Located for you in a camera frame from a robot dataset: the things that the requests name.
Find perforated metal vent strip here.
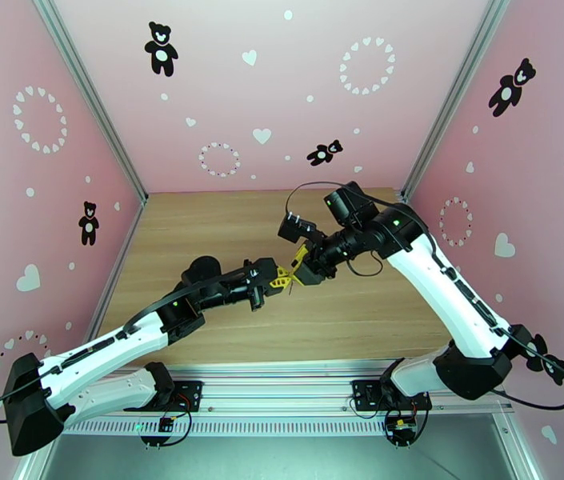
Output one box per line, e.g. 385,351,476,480
58,418,462,438

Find small circuit board yellow connector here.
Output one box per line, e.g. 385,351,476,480
385,415,420,445

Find grey metal panel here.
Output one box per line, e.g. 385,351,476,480
36,433,518,480

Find aluminium table side rail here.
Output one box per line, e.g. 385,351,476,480
89,195,149,345

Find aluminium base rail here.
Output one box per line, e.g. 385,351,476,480
38,358,515,421

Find aluminium frame corner post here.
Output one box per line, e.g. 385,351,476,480
400,0,517,197
27,0,149,207

